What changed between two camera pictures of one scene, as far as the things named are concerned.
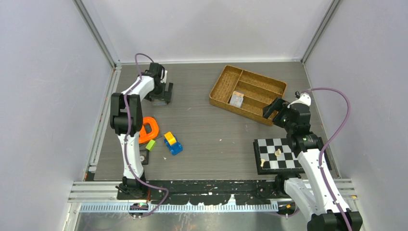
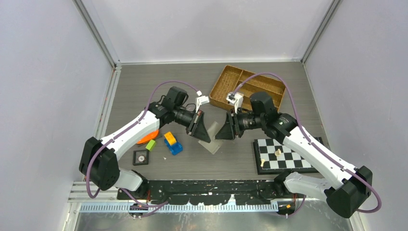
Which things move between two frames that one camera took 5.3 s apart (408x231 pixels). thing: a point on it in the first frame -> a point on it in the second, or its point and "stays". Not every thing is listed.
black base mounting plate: (202, 192) stays
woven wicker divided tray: (259, 91) stays
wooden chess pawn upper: (278, 152) stays
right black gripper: (278, 104) -> (227, 133)
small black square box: (144, 157) stays
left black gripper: (164, 96) -> (197, 128)
